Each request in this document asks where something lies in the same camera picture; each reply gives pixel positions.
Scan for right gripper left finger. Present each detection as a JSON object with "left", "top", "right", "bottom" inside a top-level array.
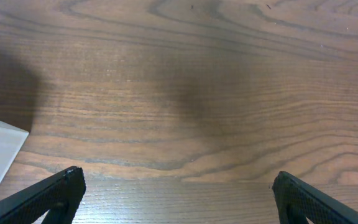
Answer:
[{"left": 0, "top": 166, "right": 86, "bottom": 223}]

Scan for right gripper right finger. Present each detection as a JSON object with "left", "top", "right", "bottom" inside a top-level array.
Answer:
[{"left": 272, "top": 171, "right": 358, "bottom": 224}]

